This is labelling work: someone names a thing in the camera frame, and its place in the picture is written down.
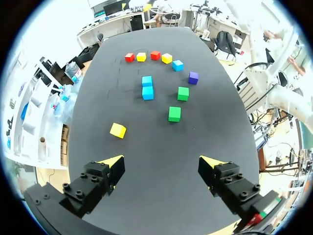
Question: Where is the person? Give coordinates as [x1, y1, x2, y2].
[263, 24, 308, 76]
[146, 0, 183, 26]

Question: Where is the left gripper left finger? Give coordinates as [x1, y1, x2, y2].
[58, 154, 126, 218]

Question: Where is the green cube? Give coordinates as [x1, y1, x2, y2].
[168, 106, 181, 122]
[177, 86, 190, 101]

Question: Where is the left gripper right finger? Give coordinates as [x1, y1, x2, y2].
[198, 155, 261, 216]

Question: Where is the purple cube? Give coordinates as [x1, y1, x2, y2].
[188, 71, 199, 85]

